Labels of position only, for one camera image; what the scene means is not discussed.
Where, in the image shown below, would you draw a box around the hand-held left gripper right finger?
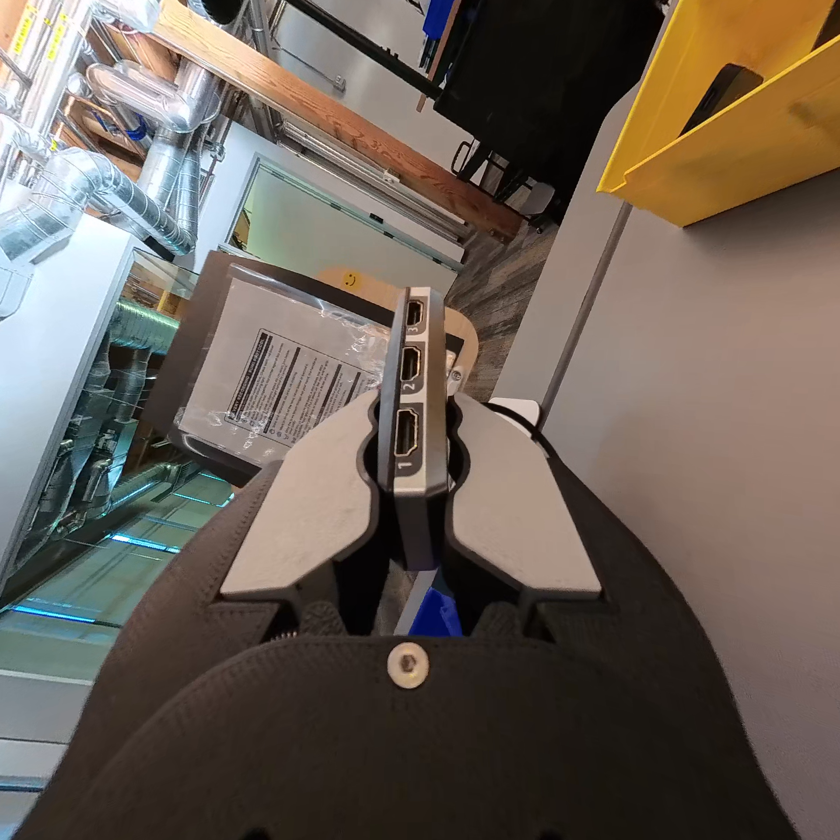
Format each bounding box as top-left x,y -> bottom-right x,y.
445,392 -> 602,595

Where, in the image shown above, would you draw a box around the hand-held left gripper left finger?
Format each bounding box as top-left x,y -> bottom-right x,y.
220,387 -> 395,603

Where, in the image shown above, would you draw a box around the grey hdmi switch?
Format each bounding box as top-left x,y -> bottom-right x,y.
377,285 -> 460,572

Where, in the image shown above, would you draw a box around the yellow plastic bin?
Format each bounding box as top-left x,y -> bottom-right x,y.
595,0 -> 840,228

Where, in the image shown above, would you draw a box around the black usb hub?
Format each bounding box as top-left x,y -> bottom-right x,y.
678,62 -> 765,139

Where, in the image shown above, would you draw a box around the white monitor stand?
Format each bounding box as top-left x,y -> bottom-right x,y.
489,395 -> 547,442

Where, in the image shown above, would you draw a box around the plastic-wrapped manual sheet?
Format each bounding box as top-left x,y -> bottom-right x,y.
166,249 -> 483,473

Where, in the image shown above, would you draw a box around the white framed glass window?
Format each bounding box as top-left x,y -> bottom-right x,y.
0,246 -> 237,631

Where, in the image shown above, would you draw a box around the wooden ceiling beam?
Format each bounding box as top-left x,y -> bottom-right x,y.
154,0 -> 526,244

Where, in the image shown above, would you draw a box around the silver ventilation ducts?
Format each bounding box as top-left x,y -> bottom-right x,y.
0,0 -> 221,319

